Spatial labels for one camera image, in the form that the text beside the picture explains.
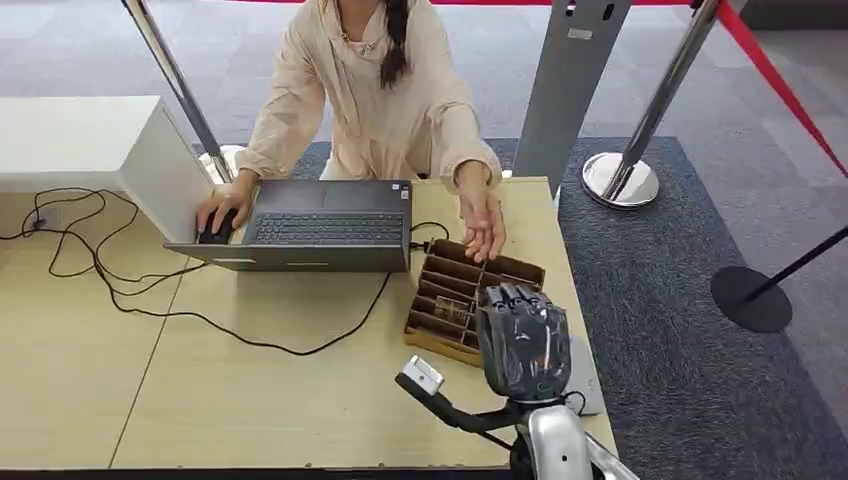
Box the person's left hand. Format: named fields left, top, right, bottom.
left=455, top=162, right=508, bottom=265

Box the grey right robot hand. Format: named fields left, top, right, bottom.
left=475, top=283, right=572, bottom=402

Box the person's right hand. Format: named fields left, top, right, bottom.
left=195, top=170, right=260, bottom=234

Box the black computer mouse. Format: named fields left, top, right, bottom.
left=197, top=208, right=238, bottom=246

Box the printed card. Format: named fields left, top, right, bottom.
left=433, top=296, right=473, bottom=326

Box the pale grey pad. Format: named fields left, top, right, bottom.
left=563, top=334, right=607, bottom=417

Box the wooden card box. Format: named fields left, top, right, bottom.
left=402, top=238, right=548, bottom=369

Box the grey laptop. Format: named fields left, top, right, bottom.
left=163, top=178, right=413, bottom=274

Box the dark grey carpet mat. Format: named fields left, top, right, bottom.
left=192, top=137, right=848, bottom=480

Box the grey kiosk stand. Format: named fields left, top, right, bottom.
left=511, top=0, right=634, bottom=199

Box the person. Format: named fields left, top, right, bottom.
left=235, top=0, right=505, bottom=193

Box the white cabinet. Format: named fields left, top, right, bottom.
left=0, top=95, right=217, bottom=245

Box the black round-base stand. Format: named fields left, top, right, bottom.
left=710, top=225, right=848, bottom=335

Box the red barrier belt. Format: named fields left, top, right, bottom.
left=715, top=0, right=848, bottom=179

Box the dark low ledge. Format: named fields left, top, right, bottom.
left=740, top=0, right=848, bottom=32

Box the short black laptop cable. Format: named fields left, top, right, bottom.
left=408, top=221, right=452, bottom=254

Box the black camera bracket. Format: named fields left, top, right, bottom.
left=395, top=372, right=531, bottom=439

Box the black mouse cable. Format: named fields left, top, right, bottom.
left=0, top=188, right=210, bottom=299

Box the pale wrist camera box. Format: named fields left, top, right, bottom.
left=402, top=355, right=446, bottom=397

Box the chrome stanchion post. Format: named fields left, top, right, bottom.
left=581, top=0, right=747, bottom=211
left=121, top=0, right=248, bottom=187

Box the black power cable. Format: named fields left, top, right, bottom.
left=19, top=187, right=393, bottom=358

